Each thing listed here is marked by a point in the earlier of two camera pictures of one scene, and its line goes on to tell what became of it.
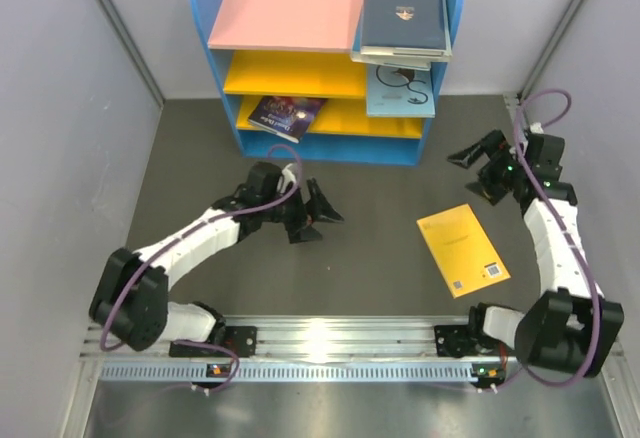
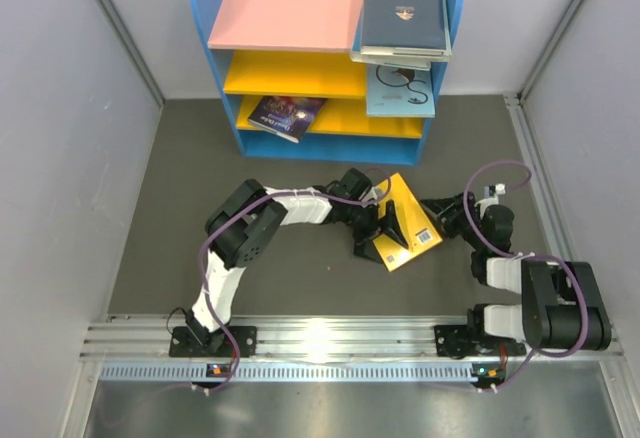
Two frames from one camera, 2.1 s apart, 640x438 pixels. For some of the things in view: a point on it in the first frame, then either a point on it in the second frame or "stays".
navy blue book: [403, 15] stays
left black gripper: [317, 207] -> [364, 246]
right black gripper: [492, 145] -> [449, 210]
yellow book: [462, 252] -> [416, 224]
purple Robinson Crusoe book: [288, 117] stays
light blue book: [398, 91] stays
